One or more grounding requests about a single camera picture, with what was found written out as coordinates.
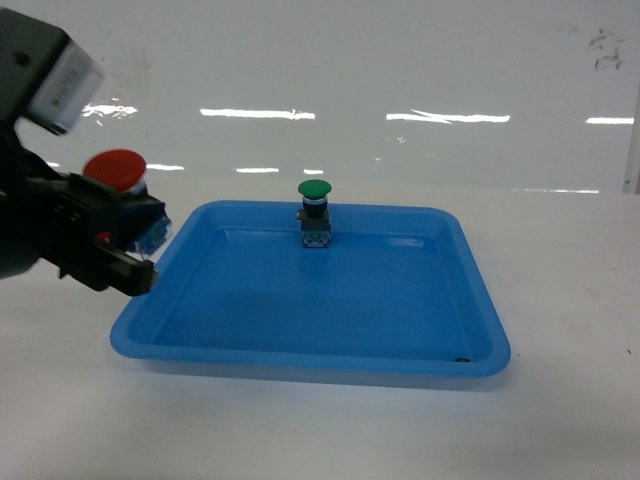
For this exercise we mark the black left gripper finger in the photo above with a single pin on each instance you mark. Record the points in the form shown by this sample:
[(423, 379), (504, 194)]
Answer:
[(101, 268), (87, 211)]

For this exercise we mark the white glossy backboard panel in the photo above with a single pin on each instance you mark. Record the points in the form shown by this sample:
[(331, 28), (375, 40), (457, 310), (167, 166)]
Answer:
[(514, 95)]

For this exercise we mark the green mushroom push button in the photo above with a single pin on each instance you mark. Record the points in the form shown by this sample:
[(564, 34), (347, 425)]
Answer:
[(314, 216)]

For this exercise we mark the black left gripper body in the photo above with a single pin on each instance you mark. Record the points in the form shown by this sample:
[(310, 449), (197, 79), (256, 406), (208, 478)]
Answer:
[(27, 195)]

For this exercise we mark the blue plastic tray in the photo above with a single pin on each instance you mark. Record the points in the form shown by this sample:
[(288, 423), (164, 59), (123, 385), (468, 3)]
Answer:
[(396, 292)]

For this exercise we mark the red mushroom push button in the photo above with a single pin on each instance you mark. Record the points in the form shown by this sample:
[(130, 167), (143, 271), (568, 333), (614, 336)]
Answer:
[(125, 180)]

